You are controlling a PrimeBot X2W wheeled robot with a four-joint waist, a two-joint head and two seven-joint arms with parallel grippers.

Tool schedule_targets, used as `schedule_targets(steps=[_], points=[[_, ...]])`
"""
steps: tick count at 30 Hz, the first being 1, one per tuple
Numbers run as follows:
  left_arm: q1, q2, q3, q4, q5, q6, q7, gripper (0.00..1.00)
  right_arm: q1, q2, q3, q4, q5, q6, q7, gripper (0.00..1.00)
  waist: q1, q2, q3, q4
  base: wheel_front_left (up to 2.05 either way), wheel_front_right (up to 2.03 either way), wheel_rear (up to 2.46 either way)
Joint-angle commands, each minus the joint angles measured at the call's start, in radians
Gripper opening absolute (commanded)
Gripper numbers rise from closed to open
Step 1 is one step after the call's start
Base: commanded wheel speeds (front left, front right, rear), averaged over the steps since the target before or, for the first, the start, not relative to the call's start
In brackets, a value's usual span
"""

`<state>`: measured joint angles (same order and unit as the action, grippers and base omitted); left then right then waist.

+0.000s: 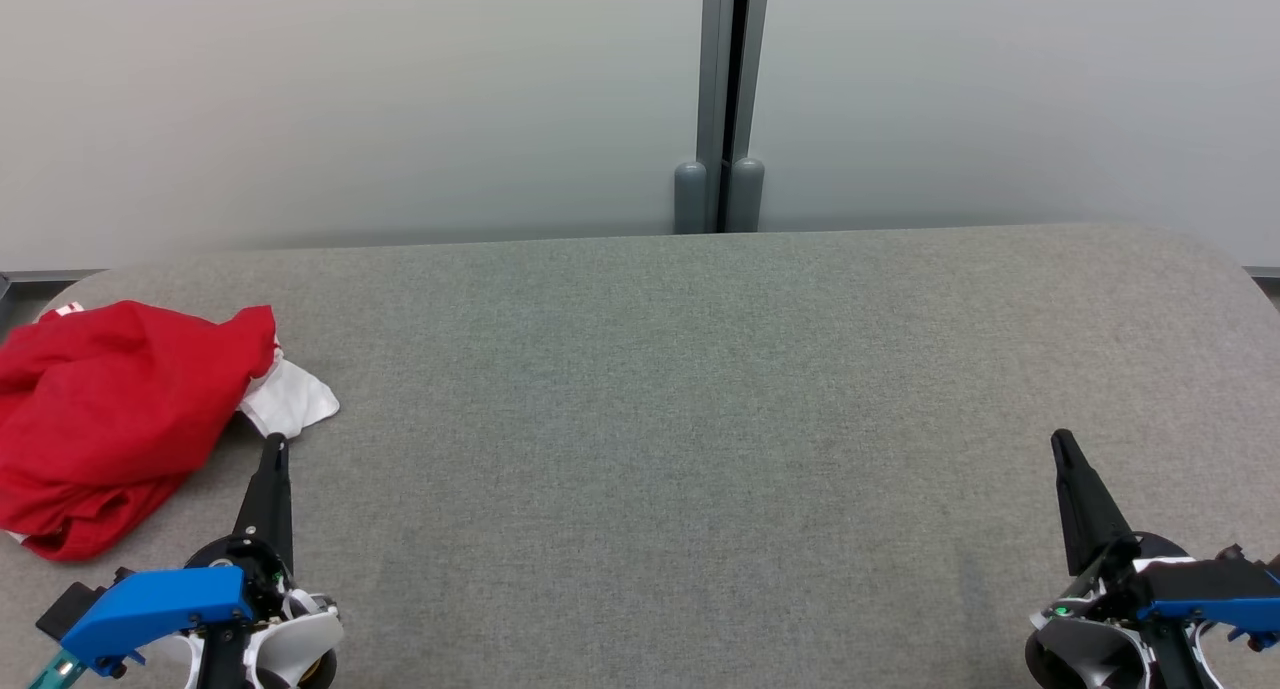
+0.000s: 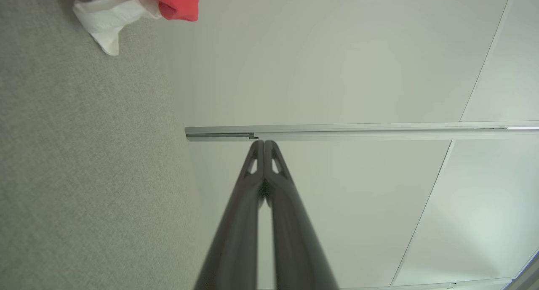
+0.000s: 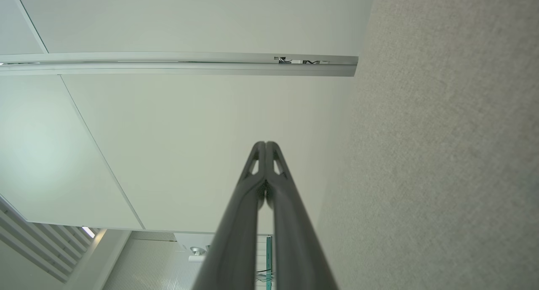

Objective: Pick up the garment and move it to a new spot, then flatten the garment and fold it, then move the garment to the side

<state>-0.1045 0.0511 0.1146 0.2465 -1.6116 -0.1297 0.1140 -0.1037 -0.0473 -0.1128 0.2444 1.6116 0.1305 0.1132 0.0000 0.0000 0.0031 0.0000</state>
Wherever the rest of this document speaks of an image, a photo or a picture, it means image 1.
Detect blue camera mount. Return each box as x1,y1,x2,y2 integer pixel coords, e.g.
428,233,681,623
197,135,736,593
1135,557,1280,656
60,567,257,676

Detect grey cylindrical post foot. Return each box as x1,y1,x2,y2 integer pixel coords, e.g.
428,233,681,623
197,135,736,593
674,161,708,235
727,157,766,233

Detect right blue camera mount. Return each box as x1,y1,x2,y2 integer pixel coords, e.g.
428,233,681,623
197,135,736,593
1135,557,1280,656

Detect red jersey white sleeves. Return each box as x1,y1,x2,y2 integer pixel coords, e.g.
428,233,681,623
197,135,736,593
0,302,341,492

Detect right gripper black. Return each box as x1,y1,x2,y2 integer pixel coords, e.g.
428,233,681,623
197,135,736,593
1045,429,1193,620

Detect left camera cable teal plug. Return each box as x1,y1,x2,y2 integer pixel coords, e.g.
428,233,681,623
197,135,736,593
28,649,89,689

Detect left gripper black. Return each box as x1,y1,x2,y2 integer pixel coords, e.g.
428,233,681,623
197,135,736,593
185,433,297,622

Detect red shorts white trim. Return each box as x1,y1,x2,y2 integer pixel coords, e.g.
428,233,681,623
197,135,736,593
0,304,193,562

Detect left blue camera mount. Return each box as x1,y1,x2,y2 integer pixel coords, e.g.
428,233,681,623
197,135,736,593
60,567,257,676

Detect grey metal partition post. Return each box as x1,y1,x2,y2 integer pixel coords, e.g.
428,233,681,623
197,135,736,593
697,0,771,235

